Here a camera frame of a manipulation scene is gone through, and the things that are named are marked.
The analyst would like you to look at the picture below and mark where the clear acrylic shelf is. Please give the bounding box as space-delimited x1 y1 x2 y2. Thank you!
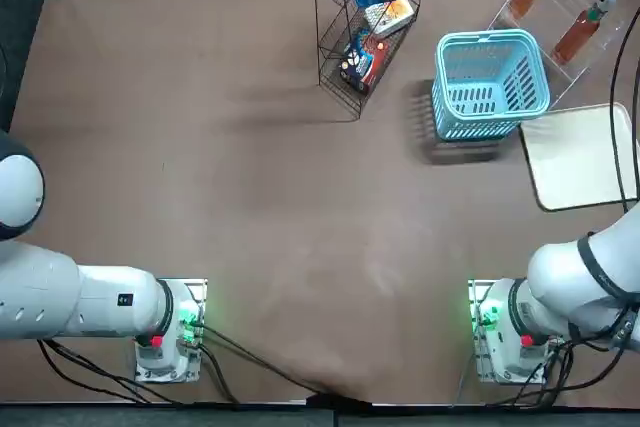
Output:
487 0 629 109

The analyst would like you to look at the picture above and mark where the light blue plastic shopping basket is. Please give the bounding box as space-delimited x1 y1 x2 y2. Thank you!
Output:
430 30 552 142

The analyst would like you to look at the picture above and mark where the cream plastic tray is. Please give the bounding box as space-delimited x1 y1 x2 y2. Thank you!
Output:
518 101 640 212

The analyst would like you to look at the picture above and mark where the white orange cracker box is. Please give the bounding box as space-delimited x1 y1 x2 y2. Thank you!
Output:
363 0 416 38

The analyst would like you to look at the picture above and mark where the dark brown cookie box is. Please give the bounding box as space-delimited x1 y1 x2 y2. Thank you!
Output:
339 29 391 94

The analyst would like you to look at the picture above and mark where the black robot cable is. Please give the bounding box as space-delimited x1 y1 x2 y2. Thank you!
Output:
609 9 640 213

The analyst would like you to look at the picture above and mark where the black wire snack rack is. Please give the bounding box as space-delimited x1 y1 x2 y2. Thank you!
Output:
312 0 424 122

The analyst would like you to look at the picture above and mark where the black base cable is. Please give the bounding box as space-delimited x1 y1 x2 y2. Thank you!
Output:
449 331 640 408
197 321 374 406
37 339 241 406

